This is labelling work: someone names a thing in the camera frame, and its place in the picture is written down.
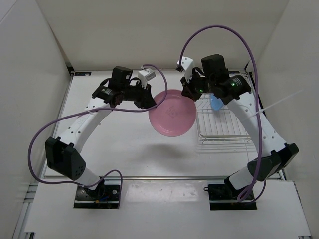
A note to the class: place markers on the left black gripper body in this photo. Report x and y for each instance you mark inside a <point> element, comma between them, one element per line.
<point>138,93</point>

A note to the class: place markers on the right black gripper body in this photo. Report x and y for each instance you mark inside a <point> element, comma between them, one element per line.
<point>197,85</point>

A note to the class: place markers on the blue plate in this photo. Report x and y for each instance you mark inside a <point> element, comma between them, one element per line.
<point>216,103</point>

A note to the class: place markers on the pink plate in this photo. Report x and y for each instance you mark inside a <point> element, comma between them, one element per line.
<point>175,116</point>

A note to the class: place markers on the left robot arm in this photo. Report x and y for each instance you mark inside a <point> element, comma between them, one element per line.
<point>63,153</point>

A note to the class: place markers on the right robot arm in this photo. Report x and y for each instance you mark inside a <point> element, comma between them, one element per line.
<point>274,153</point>

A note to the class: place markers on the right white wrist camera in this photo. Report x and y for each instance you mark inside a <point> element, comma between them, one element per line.
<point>186,65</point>

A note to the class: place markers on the wire dish rack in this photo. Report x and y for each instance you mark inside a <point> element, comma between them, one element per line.
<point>218,127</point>

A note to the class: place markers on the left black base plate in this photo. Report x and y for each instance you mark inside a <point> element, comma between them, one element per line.
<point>107,197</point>

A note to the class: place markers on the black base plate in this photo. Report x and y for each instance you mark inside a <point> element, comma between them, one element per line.
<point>107,197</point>
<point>221,200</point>

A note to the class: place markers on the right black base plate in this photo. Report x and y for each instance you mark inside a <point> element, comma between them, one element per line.
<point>221,200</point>

